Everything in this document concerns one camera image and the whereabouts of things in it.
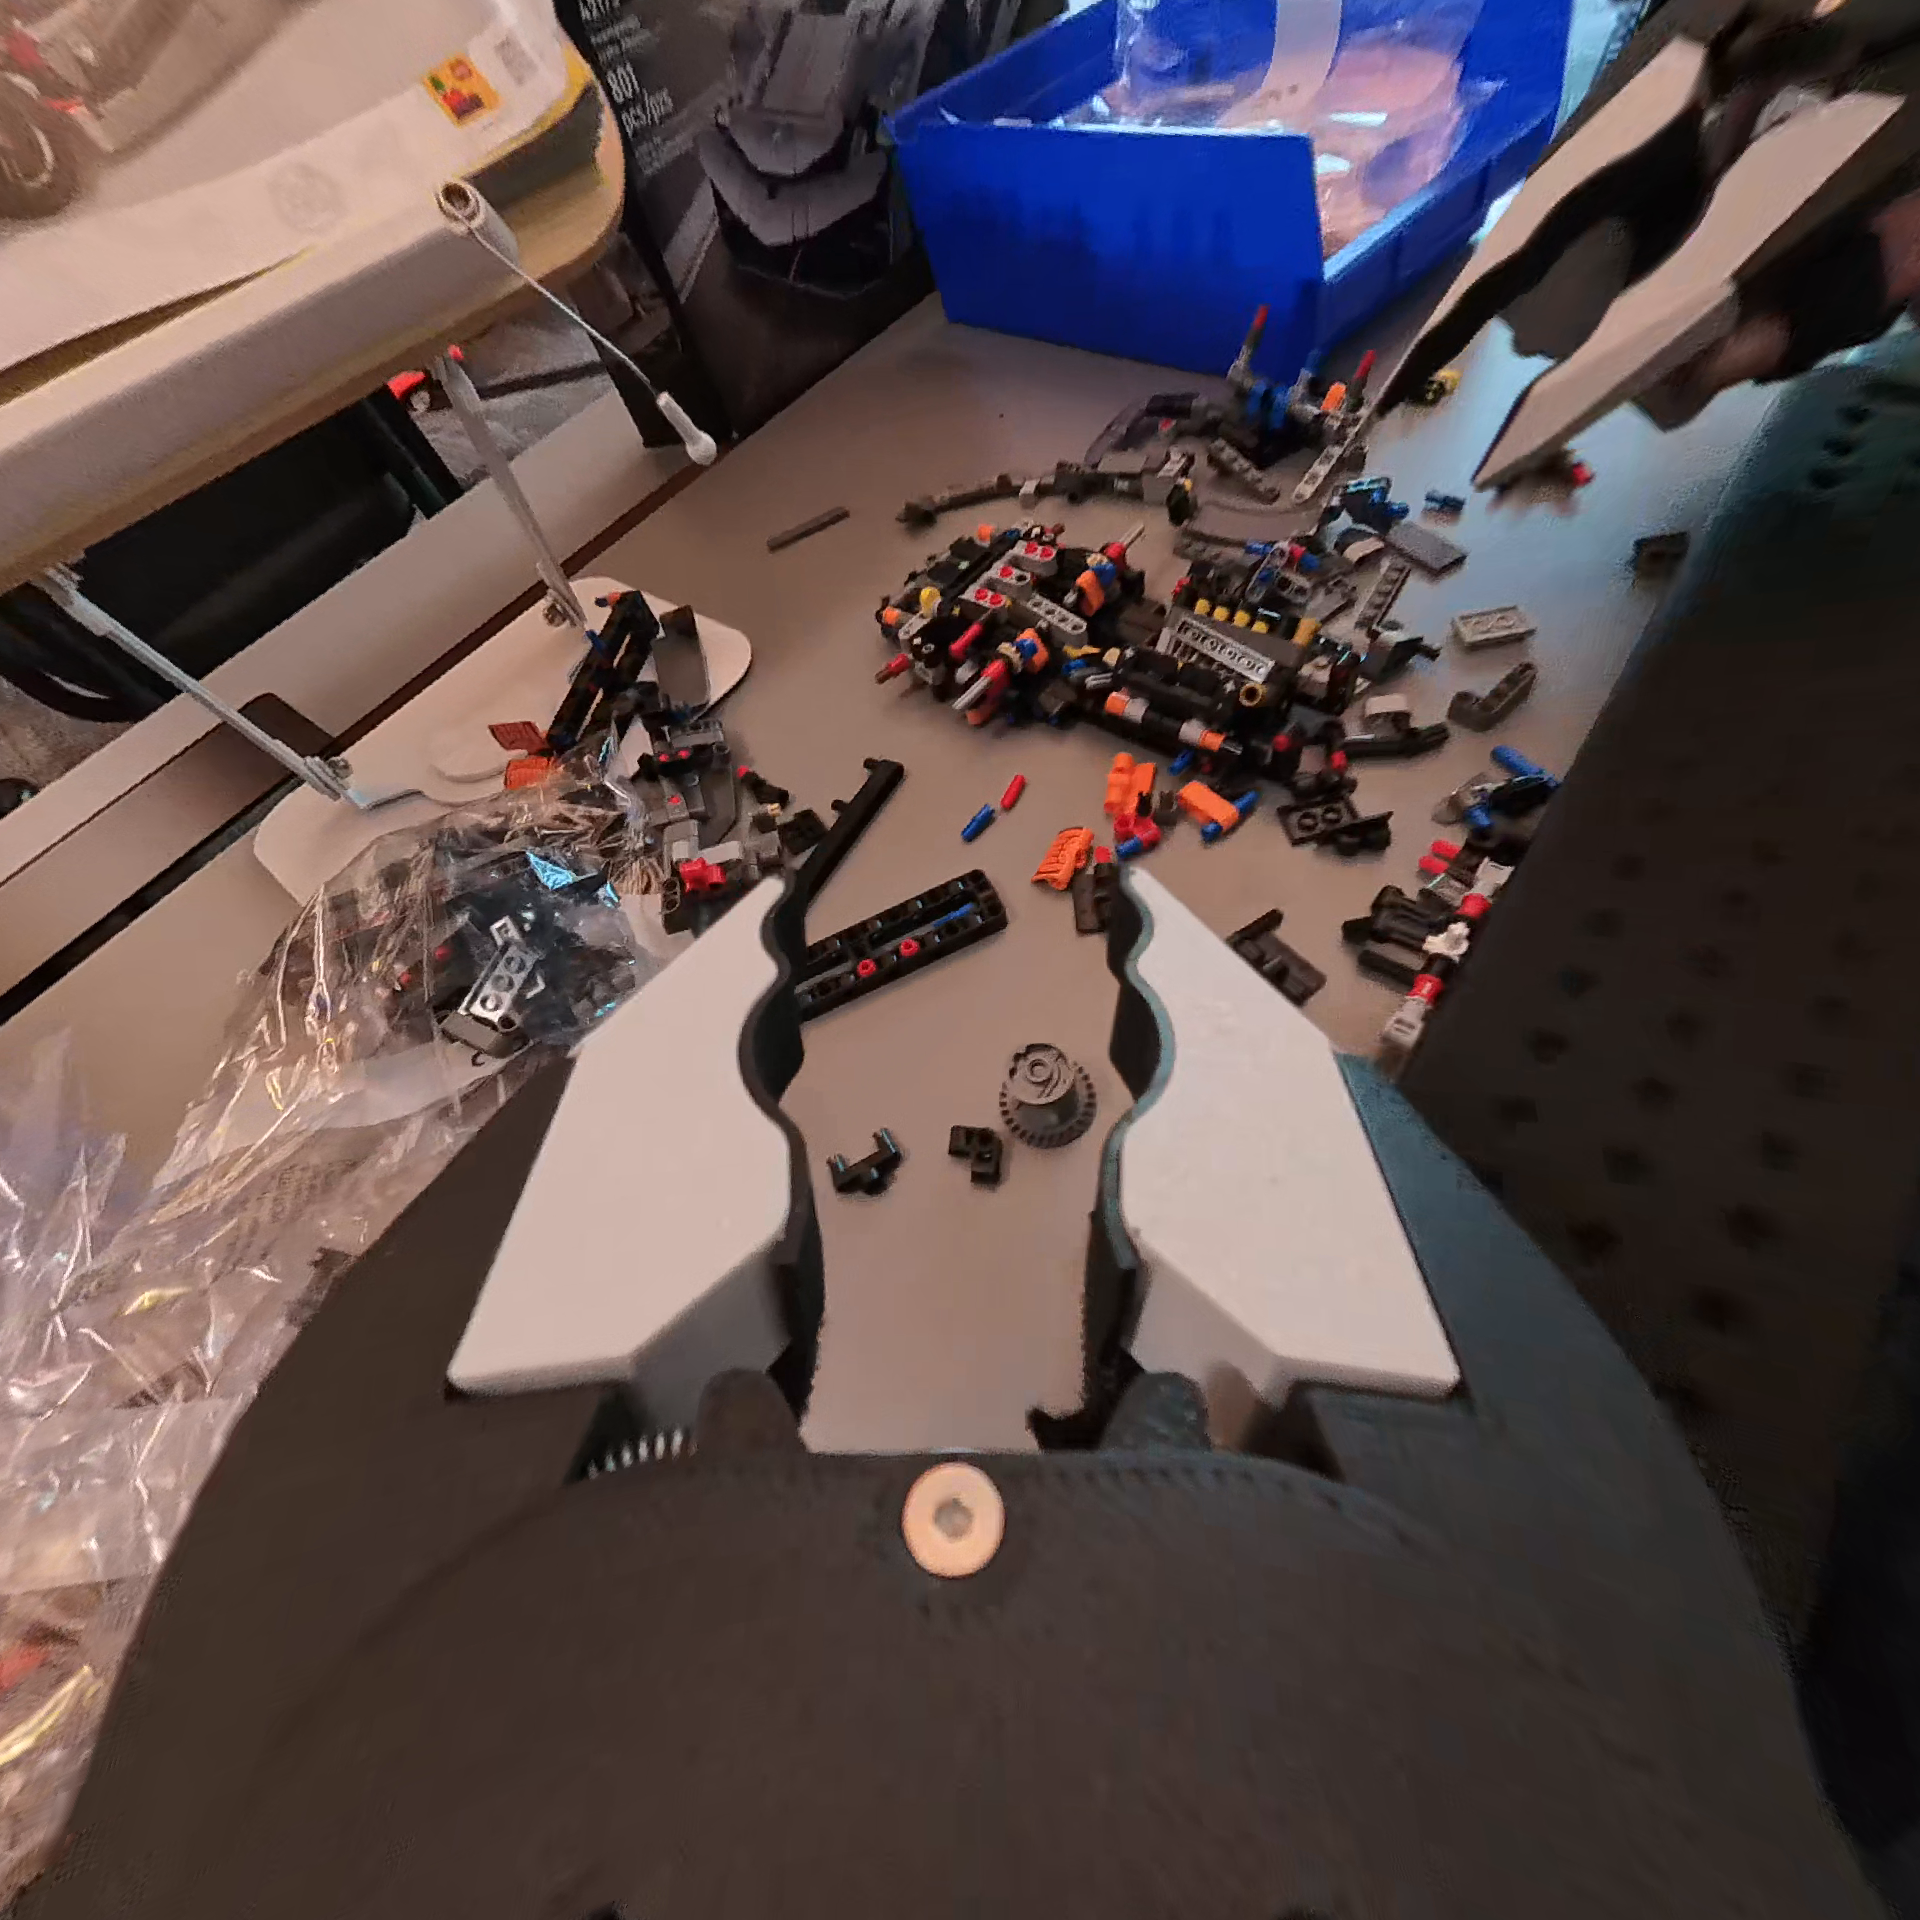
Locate cluster of black lego connectors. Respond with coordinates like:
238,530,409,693
1338,884,1449,985

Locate scattered loose lego pieces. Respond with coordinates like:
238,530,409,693
899,307,1689,1052

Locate clear bag of lego parts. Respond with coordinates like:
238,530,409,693
247,780,722,1096

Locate long black curved lego piece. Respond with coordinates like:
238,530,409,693
787,756,907,909

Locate black lego set box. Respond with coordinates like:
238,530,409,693
555,0,1081,450

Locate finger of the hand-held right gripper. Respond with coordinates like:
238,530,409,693
1372,32,1727,414
1471,93,1908,489

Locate dark grey lego gear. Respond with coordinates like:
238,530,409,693
998,1041,1101,1147

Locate black lego frame with pins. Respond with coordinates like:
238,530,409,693
787,866,1010,1021

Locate crumpled clear plastic bags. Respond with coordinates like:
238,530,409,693
1050,0,1518,257

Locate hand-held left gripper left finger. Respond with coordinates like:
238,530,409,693
446,874,828,1411

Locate grey lego subassembly with curved panel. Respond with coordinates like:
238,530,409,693
621,705,833,939

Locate black axle with red bushings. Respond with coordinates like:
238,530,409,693
1377,862,1508,1052

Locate tall black lego frame assembly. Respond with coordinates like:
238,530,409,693
546,588,707,752

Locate black perforated panel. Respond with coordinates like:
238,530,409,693
1395,323,1920,1651

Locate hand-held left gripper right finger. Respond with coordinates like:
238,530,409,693
1036,866,1465,1420

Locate white book stand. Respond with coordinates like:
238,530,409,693
0,0,753,887

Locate empty clear plastic bag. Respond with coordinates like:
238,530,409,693
0,1035,526,1877

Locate blue plastic bin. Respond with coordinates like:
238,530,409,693
884,0,1577,384

